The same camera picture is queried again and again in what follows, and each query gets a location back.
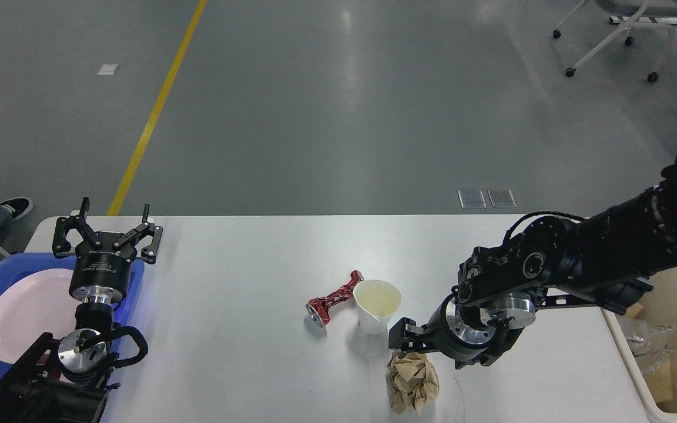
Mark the clear floor plate right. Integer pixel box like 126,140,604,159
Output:
487,189,518,209

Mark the white floor tape patch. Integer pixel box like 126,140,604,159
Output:
96,63,120,76

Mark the crushed red can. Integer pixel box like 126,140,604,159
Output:
306,270,364,328

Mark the brown paper bag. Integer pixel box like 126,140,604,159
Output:
643,359,674,402

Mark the black sneaker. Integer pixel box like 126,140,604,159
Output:
0,196,34,221

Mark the white paper cup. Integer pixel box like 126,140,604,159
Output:
354,280,402,335

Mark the clear floor plate left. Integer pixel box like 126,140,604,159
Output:
457,189,487,210

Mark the aluminium foil tray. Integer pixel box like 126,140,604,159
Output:
617,316,675,356

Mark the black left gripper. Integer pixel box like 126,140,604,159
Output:
52,196,163,303

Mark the brown paper ball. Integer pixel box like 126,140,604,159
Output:
387,350,440,415

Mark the white office chair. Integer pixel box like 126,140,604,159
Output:
564,1,677,83

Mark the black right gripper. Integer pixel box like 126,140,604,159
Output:
388,294,524,370

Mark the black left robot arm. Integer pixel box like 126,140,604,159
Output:
0,197,163,422

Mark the clear floor plate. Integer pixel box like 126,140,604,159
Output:
457,189,487,210
487,189,518,209

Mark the pink plate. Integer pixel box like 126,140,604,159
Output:
0,268,79,364

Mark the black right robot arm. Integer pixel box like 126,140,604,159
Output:
388,155,677,369

